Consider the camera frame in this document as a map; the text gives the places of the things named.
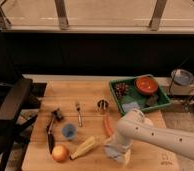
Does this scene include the yellow corn cob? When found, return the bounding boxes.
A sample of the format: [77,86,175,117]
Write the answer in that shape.
[70,136,96,160]

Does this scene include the orange bowl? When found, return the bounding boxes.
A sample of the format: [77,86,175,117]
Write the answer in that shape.
[134,76,158,96]

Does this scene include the blue plastic cup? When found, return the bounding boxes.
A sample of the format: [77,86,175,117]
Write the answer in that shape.
[62,123,77,140]

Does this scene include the red-yellow apple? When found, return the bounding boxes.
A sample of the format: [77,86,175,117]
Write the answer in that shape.
[52,145,69,162]

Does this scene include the black handled kitchen tool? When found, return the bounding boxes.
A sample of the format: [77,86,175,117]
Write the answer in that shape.
[46,108,63,152]

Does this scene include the small metal cup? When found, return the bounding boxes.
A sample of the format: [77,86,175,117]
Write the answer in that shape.
[97,99,109,114]

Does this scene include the green plastic tray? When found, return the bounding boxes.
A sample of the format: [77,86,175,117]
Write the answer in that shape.
[109,74,171,116]

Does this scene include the blue-grey towel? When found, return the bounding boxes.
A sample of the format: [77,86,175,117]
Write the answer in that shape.
[104,144,124,163]

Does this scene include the dark red grapes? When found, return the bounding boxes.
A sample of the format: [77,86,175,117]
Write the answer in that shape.
[114,83,128,99]

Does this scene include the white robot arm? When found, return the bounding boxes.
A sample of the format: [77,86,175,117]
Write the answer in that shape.
[104,109,194,164]

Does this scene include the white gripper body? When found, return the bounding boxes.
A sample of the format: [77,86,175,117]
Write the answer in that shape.
[104,132,132,154]

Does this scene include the orange carrot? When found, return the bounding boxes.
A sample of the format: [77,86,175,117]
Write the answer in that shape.
[103,115,113,137]

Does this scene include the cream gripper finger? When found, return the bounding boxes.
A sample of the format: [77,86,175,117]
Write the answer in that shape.
[123,150,131,165]

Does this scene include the grey round dish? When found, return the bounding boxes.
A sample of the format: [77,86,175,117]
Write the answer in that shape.
[171,69,194,86]

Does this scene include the dark brown object in tray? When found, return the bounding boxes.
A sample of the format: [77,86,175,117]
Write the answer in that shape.
[145,94,159,107]

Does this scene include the black office chair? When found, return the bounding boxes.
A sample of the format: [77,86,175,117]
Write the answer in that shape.
[0,78,40,171]

